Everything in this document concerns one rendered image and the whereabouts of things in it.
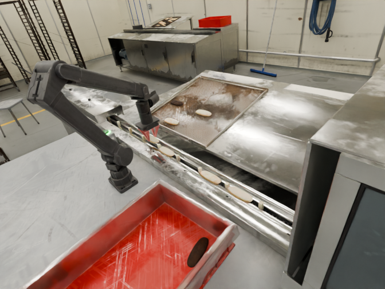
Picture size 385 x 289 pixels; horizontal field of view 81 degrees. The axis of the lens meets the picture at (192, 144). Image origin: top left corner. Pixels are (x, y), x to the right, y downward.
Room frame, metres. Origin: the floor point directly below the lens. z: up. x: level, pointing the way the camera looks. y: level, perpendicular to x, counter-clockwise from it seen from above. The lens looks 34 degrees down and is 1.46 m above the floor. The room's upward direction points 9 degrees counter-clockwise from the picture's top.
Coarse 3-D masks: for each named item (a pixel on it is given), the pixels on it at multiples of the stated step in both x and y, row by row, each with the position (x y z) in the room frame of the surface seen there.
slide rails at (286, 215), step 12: (108, 120) 1.32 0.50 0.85; (156, 144) 0.96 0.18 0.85; (168, 156) 0.84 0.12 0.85; (180, 156) 0.83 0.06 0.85; (204, 168) 0.72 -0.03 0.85; (228, 192) 0.57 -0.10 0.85; (252, 204) 0.50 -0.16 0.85; (264, 204) 0.49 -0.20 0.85; (288, 216) 0.43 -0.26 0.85; (288, 228) 0.39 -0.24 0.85
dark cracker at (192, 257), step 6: (198, 240) 0.41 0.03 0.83; (204, 240) 0.41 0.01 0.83; (198, 246) 0.39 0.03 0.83; (204, 246) 0.39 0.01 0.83; (192, 252) 0.37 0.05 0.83; (198, 252) 0.37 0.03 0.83; (204, 252) 0.37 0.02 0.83; (192, 258) 0.36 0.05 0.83; (198, 258) 0.36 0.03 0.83; (192, 264) 0.34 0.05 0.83
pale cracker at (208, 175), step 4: (204, 172) 0.68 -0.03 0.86; (208, 172) 0.68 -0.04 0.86; (204, 176) 0.66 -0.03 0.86; (208, 176) 0.66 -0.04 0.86; (212, 176) 0.65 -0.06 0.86; (216, 176) 0.65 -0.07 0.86; (208, 180) 0.64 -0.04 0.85; (212, 180) 0.63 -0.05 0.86; (216, 180) 0.63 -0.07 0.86; (220, 180) 0.63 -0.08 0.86
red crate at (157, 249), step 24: (168, 216) 0.53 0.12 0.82; (120, 240) 0.46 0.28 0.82; (144, 240) 0.45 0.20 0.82; (168, 240) 0.43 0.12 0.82; (192, 240) 0.42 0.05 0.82; (96, 264) 0.39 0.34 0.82; (120, 264) 0.38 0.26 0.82; (144, 264) 0.37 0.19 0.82; (168, 264) 0.36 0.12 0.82; (216, 264) 0.32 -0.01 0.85; (72, 288) 0.33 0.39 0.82; (96, 288) 0.32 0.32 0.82; (120, 288) 0.31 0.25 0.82; (144, 288) 0.30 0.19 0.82; (168, 288) 0.29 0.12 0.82
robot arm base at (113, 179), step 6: (126, 168) 0.74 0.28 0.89; (114, 174) 0.72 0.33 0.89; (120, 174) 0.72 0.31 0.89; (126, 174) 0.73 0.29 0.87; (108, 180) 0.76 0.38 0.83; (114, 180) 0.71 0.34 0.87; (120, 180) 0.71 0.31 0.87; (126, 180) 0.72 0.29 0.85; (132, 180) 0.73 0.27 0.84; (114, 186) 0.72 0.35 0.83; (120, 186) 0.71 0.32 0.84; (126, 186) 0.70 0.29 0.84; (132, 186) 0.71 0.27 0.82; (120, 192) 0.68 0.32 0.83
